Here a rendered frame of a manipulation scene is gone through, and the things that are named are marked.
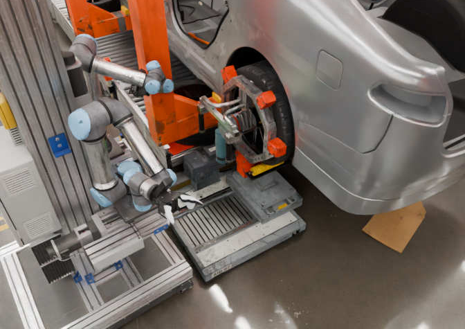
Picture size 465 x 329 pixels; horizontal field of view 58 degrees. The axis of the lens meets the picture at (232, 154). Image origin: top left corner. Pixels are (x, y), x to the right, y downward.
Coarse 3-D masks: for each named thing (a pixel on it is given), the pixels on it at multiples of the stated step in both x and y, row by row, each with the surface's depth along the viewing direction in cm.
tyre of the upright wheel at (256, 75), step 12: (264, 60) 265; (240, 72) 263; (252, 72) 251; (264, 72) 250; (264, 84) 244; (276, 84) 244; (276, 96) 240; (276, 108) 241; (288, 108) 242; (276, 120) 246; (288, 120) 242; (288, 132) 244; (288, 144) 249; (288, 156) 261
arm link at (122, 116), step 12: (120, 108) 178; (120, 120) 178; (132, 120) 182; (132, 132) 181; (132, 144) 182; (144, 144) 182; (144, 156) 182; (156, 156) 186; (156, 168) 184; (156, 180) 183
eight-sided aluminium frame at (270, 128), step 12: (228, 84) 264; (240, 84) 251; (252, 84) 250; (228, 96) 280; (252, 96) 243; (228, 108) 286; (264, 120) 242; (264, 132) 245; (240, 144) 288; (264, 144) 251; (252, 156) 277; (264, 156) 256
